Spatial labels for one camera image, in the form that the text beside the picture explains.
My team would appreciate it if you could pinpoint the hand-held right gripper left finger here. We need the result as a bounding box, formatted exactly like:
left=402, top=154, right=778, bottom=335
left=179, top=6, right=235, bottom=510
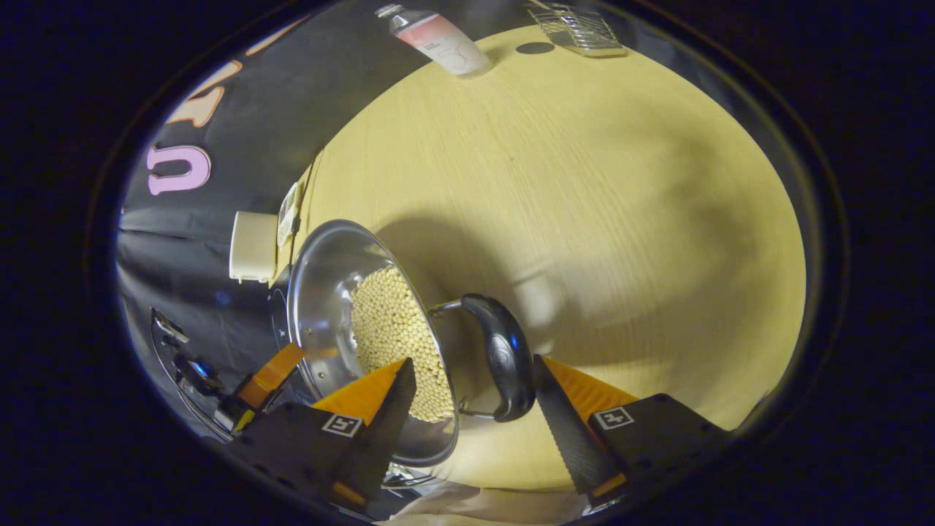
left=223, top=357, right=417, bottom=512

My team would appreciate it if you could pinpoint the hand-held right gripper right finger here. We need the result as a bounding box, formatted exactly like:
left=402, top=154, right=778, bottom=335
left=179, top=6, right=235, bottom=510
left=532, top=354, right=731, bottom=508

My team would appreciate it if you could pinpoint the steel pot with beans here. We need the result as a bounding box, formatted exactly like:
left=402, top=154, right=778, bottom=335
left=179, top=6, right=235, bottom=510
left=287, top=219, right=538, bottom=468

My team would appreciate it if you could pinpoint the white toaster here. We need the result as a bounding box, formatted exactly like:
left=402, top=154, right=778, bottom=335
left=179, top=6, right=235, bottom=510
left=229, top=212, right=280, bottom=284

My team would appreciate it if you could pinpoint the clear bottle with pink label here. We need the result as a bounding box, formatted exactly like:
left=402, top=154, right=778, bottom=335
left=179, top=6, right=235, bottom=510
left=376, top=4, right=494, bottom=79

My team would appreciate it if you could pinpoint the clear glass stick holder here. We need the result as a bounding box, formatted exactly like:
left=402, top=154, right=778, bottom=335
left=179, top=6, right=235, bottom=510
left=526, top=0, right=627, bottom=58

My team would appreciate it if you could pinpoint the black power cable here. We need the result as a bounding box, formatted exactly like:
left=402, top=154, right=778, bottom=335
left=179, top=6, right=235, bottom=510
left=289, top=164, right=316, bottom=271

